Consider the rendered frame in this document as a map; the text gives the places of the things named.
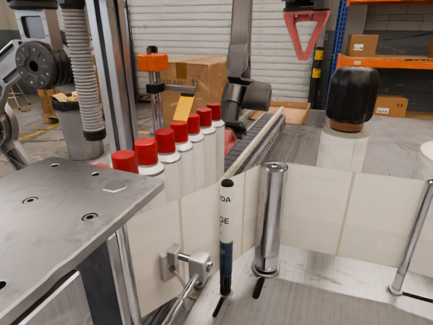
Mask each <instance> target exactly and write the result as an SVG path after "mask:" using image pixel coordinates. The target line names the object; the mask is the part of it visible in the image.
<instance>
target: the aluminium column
mask: <svg viewBox="0 0 433 325"><path fill-rule="evenodd" d="M114 1H115V11H116V16H117V25H118V31H119V40H120V50H121V56H122V65H123V70H124V79H125V83H126V92H127V98H128V108H129V113H130V124H131V135H132V142H133V151H135V146H134V142H135V141H136V140H138V139H139V131H138V125H137V114H136V108H135V98H134V91H133V81H132V74H131V64H130V53H129V47H128V36H127V30H126V19H125V13H124V2H123V0H114ZM86 4H87V9H88V17H89V21H90V28H91V36H92V41H93V48H94V52H95V60H96V65H97V72H98V77H99V84H100V89H101V97H102V104H103V108H104V116H105V121H106V128H107V133H108V140H109V145H110V153H111V156H112V154H113V153H114V152H117V151H119V150H132V147H131V137H130V127H129V121H128V112H127V106H126V96H125V91H124V81H123V76H122V66H121V60H120V51H119V41H118V35H117V26H116V20H115V11H114V5H113V0H86Z"/></svg>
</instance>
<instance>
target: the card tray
mask: <svg viewBox="0 0 433 325"><path fill-rule="evenodd" d="M310 105H311V104H310V103H301V102H292V101H278V100H271V104H270V107H269V111H268V112H263V111H258V110H255V111H254V112H253V113H252V114H251V115H250V116H249V117H248V120H254V121H255V120H256V119H257V118H258V117H259V116H260V115H261V114H262V113H276V112H277V111H278V110H279V109H280V107H281V106H283V107H284V110H283V112H282V113H281V114H284V115H286V118H285V123H286V124H294V125H300V126H302V125H303V123H304V121H305V119H306V117H307V114H308V113H309V110H310Z"/></svg>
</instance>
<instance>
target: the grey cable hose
mask: <svg viewBox="0 0 433 325"><path fill-rule="evenodd" d="M57 2H58V5H59V6H60V7H61V9H62V10H61V12H62V14H61V15H62V16H63V18H62V19H63V20H64V21H63V24H65V25H64V27H65V28H66V29H64V31H65V32H66V33H65V35H67V37H66V39H68V40H67V41H66V42H67V43H68V44H67V45H68V46H69V48H68V49H69V50H70V51H69V54H70V57H71V58H70V60H71V64H72V71H74V72H73V74H74V76H73V77H74V78H75V79H74V81H75V84H76V85H75V87H76V90H77V94H78V95H77V97H78V100H79V106H80V112H81V118H82V124H83V127H84V130H83V134H84V137H85V139H86V140H87V141H100V140H103V139H105V138H106V128H105V127H104V123H103V118H102V112H101V106H100V99H99V94H98V92H99V91H98V90H97V89H98V87H97V84H96V83H97V81H96V77H95V76H96V75H95V74H94V73H95V71H94V69H95V68H94V67H93V66H94V64H93V61H92V60H93V58H92V56H93V55H92V54H91V53H92V51H91V47H90V46H91V44H90V43H89V42H90V40H88V39H89V38H90V37H89V36H88V35H89V33H88V32H87V31H88V29H87V27H88V25H86V24H87V22H86V21H85V20H86V18H85V16H86V14H85V10H84V7H85V0H57Z"/></svg>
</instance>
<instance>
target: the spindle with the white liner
mask: <svg viewBox="0 0 433 325"><path fill-rule="evenodd" d="M379 88H380V76H379V73H378V71H377V70H376V69H374V68H371V67H367V66H342V67H339V68H337V69H336V71H335V72H334V73H333V75H332V77H331V80H330V83H329V91H328V95H327V103H326V108H325V113H326V115H327V117H328V118H330V123H329V124H327V125H325V126H323V128H322V132H321V137H320V144H319V149H318V158H317V162H316V167H321V168H330V169H335V170H345V171H351V172H361V169H362V164H363V160H364V157H365V152H366V148H367V143H368V140H369V135H370V133H369V131H367V130H366V129H364V128H363V125H364V122H367V121H369V120H370V119H371V118H372V116H373V113H374V109H375V105H376V99H377V96H378V91H379Z"/></svg>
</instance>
